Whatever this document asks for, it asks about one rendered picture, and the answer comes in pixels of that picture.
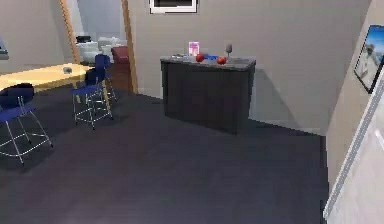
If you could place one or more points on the dark cabinet with grey top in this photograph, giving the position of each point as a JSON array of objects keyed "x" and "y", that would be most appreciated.
[{"x": 206, "y": 93}]

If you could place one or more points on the red apple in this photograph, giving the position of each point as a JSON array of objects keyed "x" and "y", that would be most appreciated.
[
  {"x": 221, "y": 60},
  {"x": 200, "y": 58}
]

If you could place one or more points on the grey flat object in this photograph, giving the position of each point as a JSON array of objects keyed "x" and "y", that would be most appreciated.
[{"x": 180, "y": 56}]

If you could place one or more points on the blue flat dish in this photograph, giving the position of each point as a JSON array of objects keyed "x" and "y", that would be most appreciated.
[{"x": 210, "y": 57}]

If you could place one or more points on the pink and white box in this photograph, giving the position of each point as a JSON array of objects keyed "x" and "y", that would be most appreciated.
[{"x": 193, "y": 48}]

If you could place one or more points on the grey wine glass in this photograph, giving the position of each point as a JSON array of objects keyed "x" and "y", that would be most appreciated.
[{"x": 228, "y": 48}]

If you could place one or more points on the dark red armchair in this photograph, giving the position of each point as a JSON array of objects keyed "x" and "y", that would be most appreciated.
[{"x": 120, "y": 54}]

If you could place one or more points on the blue chair with metal legs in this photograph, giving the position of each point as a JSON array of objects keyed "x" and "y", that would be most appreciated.
[
  {"x": 90, "y": 90},
  {"x": 103, "y": 63},
  {"x": 15, "y": 103}
]

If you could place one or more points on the small grey bowl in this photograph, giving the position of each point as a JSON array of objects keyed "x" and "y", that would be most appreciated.
[{"x": 67, "y": 70}]

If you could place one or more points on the yellow wooden table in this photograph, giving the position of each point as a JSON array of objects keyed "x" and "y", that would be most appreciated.
[{"x": 46, "y": 77}]

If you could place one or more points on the white room door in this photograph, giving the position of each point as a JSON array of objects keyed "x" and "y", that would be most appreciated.
[{"x": 361, "y": 166}]

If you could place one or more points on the black framed picture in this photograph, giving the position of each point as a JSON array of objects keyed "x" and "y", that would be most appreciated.
[{"x": 370, "y": 58}]

